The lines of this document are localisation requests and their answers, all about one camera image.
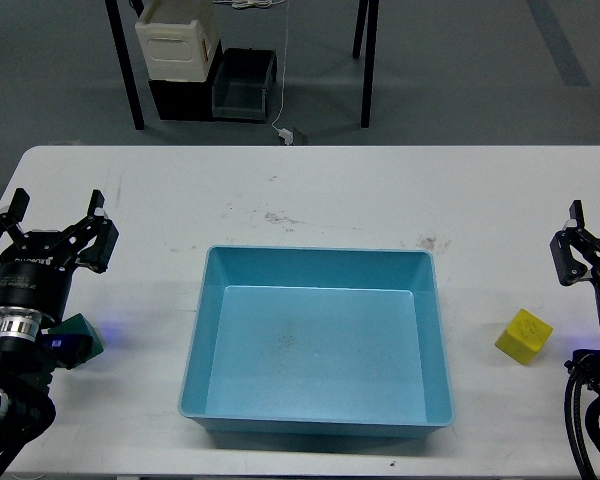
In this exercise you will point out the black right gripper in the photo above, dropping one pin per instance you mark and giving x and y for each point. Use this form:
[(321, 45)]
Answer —
[(576, 252)]

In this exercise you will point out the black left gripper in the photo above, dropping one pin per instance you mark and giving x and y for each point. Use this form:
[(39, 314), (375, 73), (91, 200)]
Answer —
[(36, 270)]

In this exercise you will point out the green wooden block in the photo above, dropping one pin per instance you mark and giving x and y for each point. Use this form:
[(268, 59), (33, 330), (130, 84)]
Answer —
[(73, 342)]

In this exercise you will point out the yellow wooden block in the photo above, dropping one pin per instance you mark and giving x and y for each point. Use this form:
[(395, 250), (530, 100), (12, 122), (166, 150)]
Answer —
[(524, 337)]

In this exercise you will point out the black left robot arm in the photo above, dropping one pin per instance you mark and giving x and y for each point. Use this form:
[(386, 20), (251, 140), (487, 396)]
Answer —
[(26, 368)]

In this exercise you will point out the black box under container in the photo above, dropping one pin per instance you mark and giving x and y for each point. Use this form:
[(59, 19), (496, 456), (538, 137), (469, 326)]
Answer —
[(186, 101)]

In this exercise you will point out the black table leg left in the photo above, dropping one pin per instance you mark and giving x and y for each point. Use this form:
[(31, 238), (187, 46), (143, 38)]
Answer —
[(121, 48)]

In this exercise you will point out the black table leg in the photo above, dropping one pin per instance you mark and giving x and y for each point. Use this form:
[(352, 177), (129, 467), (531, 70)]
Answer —
[(121, 48), (364, 42)]

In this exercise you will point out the cream plastic container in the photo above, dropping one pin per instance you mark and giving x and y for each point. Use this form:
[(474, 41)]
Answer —
[(178, 39)]

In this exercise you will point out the dark grey storage bin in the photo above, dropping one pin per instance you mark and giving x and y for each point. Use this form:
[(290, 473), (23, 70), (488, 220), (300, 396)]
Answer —
[(240, 90)]

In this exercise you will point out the blue plastic tray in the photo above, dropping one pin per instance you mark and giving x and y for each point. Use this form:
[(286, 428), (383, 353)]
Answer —
[(317, 341)]

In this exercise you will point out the white power adapter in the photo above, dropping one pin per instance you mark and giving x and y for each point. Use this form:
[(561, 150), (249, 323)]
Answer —
[(286, 136)]

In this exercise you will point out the black table leg right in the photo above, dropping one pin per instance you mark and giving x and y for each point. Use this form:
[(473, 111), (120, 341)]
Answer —
[(364, 42)]

